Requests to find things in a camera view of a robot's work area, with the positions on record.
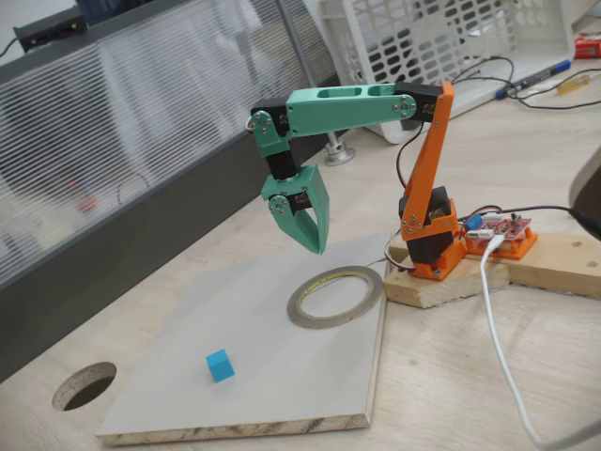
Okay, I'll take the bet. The white USB cable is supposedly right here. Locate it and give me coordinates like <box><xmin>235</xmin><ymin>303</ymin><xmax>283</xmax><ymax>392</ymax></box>
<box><xmin>479</xmin><ymin>234</ymin><xmax>601</xmax><ymax>450</ymax></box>

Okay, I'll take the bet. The black box on partition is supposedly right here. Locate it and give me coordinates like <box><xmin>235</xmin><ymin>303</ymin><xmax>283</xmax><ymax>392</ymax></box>
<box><xmin>12</xmin><ymin>7</ymin><xmax>88</xmax><ymax>52</ymax></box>

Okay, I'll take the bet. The white plastic basket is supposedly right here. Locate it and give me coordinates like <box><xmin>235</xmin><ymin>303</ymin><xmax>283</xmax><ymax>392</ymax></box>
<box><xmin>318</xmin><ymin>0</ymin><xmax>577</xmax><ymax>145</ymax></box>

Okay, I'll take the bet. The blue marker pen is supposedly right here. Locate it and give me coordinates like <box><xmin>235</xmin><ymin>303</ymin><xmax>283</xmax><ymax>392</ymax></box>
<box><xmin>495</xmin><ymin>59</ymin><xmax>573</xmax><ymax>101</ymax></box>

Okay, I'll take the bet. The wooden robot base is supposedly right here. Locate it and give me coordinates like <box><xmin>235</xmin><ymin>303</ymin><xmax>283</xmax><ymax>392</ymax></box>
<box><xmin>382</xmin><ymin>229</ymin><xmax>601</xmax><ymax>310</ymax></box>

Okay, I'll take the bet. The black power cable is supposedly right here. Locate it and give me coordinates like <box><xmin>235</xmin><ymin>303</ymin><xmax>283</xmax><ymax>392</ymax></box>
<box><xmin>457</xmin><ymin>204</ymin><xmax>601</xmax><ymax>239</ymax></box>

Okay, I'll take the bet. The grey translucent desk partition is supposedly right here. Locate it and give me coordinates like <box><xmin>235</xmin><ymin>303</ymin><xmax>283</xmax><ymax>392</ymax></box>
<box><xmin>0</xmin><ymin>0</ymin><xmax>357</xmax><ymax>384</ymax></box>

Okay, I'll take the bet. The dark monitor screen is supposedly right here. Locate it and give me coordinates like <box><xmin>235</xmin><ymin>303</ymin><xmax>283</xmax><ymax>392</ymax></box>
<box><xmin>76</xmin><ymin>0</ymin><xmax>159</xmax><ymax>27</ymax></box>

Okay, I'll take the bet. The metal pole with foot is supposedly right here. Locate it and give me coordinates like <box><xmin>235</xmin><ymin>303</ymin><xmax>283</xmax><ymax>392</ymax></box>
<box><xmin>275</xmin><ymin>0</ymin><xmax>357</xmax><ymax>168</ymax></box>

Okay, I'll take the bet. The grey ring of tape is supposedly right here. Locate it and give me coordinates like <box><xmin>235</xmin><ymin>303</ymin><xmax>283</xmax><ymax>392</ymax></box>
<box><xmin>286</xmin><ymin>265</ymin><xmax>384</xmax><ymax>330</ymax></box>

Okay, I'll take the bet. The thin black cable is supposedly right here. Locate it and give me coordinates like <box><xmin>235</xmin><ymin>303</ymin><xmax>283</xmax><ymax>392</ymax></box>
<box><xmin>509</xmin><ymin>69</ymin><xmax>601</xmax><ymax>111</ymax></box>
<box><xmin>450</xmin><ymin>55</ymin><xmax>516</xmax><ymax>95</ymax></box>

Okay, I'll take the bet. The blue cube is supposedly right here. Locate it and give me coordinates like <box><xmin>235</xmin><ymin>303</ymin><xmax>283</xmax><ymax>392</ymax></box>
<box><xmin>206</xmin><ymin>349</ymin><xmax>235</xmax><ymax>384</ymax></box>

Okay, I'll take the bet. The red controller circuit board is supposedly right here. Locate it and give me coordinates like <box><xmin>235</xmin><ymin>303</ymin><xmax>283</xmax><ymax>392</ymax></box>
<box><xmin>462</xmin><ymin>211</ymin><xmax>534</xmax><ymax>245</ymax></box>

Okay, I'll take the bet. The grey-topped wooden board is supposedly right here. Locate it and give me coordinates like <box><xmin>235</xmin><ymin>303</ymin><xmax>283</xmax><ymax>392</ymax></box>
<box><xmin>96</xmin><ymin>229</ymin><xmax>391</xmax><ymax>446</ymax></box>

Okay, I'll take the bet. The yellow translucent stick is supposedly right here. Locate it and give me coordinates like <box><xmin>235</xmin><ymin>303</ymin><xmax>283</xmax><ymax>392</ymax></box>
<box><xmin>557</xmin><ymin>73</ymin><xmax>592</xmax><ymax>96</ymax></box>

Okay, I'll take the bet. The small red box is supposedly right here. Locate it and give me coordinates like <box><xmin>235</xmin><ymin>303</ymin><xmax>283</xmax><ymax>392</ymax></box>
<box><xmin>573</xmin><ymin>36</ymin><xmax>601</xmax><ymax>61</ymax></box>

